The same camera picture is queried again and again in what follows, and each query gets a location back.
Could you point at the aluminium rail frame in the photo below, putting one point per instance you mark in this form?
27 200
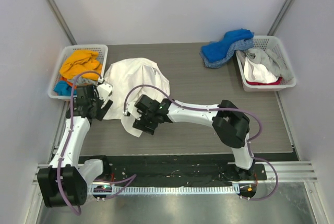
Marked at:
284 166

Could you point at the blue checkered cloth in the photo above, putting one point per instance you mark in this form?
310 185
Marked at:
241 45

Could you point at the orange shirt left basket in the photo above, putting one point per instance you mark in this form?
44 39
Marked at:
65 80

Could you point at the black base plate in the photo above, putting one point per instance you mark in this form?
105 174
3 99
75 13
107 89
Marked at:
180 170

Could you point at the right white plastic basket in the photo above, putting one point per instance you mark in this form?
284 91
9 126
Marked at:
274 44

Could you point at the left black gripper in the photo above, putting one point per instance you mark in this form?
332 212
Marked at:
103 109

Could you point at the grey shirt left basket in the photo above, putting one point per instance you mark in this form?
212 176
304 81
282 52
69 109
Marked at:
83 81

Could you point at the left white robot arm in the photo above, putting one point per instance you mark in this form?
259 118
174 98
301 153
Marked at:
63 183

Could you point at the left white plastic basket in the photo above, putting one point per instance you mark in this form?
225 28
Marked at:
65 54

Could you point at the left aluminium corner post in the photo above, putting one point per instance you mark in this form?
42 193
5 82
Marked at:
61 20

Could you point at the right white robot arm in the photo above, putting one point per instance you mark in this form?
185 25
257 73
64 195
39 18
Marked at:
229 123

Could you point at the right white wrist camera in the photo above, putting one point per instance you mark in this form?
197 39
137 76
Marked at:
131 111

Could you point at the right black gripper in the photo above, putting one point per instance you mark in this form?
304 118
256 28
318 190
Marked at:
143 124

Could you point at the yellow t-shirt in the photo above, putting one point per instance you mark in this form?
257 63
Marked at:
80 61

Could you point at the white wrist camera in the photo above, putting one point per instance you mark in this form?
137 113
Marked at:
131 111
104 90

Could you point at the red shirt in basket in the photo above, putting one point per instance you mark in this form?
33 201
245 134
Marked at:
277 82

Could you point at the blue t-shirt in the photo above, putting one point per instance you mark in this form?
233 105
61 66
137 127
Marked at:
218 50

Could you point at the white plastic basket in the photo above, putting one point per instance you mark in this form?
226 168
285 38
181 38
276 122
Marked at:
274 44
65 54

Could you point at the grey t-shirt in basket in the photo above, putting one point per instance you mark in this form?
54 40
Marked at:
270 60

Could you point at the white shirt in basket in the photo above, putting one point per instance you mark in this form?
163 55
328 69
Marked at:
258 73

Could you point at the slotted cable duct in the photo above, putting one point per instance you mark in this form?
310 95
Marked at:
94 190

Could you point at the white t-shirt red print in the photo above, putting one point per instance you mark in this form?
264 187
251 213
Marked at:
126 74

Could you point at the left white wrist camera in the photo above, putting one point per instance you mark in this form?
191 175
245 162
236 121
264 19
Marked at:
104 90

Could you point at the teal t-shirt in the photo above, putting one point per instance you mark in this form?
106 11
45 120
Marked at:
63 88

